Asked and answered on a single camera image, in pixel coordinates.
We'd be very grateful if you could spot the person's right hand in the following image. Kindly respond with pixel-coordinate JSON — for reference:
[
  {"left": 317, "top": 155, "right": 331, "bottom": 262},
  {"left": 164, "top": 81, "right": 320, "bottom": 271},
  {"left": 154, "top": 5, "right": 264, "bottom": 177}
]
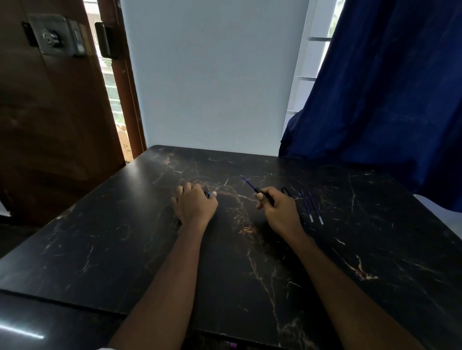
[{"left": 255, "top": 187, "right": 307, "bottom": 241}]

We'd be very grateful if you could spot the person's left hand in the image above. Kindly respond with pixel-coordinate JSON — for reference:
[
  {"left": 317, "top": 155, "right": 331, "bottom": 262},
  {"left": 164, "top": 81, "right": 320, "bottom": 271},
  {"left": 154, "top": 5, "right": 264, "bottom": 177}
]
[{"left": 171, "top": 182, "right": 219, "bottom": 227}]

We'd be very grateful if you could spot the blue pen refill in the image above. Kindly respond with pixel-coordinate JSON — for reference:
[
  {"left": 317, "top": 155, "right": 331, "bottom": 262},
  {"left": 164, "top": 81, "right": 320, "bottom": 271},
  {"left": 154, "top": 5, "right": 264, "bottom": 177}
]
[
  {"left": 308, "top": 191, "right": 324, "bottom": 225},
  {"left": 240, "top": 175, "right": 275, "bottom": 203},
  {"left": 301, "top": 190, "right": 314, "bottom": 223}
]

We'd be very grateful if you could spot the person's right forearm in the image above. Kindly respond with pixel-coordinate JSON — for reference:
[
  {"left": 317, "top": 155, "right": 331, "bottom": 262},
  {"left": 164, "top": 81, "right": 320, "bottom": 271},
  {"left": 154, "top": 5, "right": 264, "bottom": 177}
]
[{"left": 287, "top": 231, "right": 426, "bottom": 350}]

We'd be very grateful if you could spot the person's left forearm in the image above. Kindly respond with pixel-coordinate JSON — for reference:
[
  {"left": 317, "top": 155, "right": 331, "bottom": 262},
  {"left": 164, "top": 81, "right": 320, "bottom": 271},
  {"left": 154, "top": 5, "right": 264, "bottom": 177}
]
[{"left": 107, "top": 221, "right": 213, "bottom": 350}]

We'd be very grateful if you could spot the dark blue curtain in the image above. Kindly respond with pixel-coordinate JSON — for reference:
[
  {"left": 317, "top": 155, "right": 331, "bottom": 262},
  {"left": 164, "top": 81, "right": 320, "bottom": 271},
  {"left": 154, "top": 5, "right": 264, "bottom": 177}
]
[{"left": 279, "top": 0, "right": 462, "bottom": 213}]

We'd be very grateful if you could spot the brown wooden door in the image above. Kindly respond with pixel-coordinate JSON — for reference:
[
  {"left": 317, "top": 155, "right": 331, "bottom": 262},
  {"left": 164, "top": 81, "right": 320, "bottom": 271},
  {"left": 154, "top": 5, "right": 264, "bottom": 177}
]
[{"left": 0, "top": 0, "right": 126, "bottom": 227}]

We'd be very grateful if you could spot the black lock strike box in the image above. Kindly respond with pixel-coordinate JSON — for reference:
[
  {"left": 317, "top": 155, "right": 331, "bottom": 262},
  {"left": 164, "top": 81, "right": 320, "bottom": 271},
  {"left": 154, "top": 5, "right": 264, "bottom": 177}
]
[{"left": 94, "top": 22, "right": 115, "bottom": 60}]

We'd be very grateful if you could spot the metal door lock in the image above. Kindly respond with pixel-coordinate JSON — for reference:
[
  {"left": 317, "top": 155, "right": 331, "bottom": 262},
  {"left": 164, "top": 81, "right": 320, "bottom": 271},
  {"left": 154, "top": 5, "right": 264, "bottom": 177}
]
[{"left": 22, "top": 13, "right": 87, "bottom": 57}]

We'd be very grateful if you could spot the white window frame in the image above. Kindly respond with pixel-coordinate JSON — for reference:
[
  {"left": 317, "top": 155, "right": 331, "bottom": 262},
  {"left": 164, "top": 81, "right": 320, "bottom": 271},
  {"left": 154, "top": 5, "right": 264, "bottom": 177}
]
[{"left": 282, "top": 0, "right": 345, "bottom": 135}]

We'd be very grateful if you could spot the brown wooden door frame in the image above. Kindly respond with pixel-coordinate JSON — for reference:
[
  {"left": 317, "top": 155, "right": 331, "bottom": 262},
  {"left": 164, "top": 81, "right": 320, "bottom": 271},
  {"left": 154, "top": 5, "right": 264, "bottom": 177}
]
[{"left": 97, "top": 0, "right": 147, "bottom": 160}]

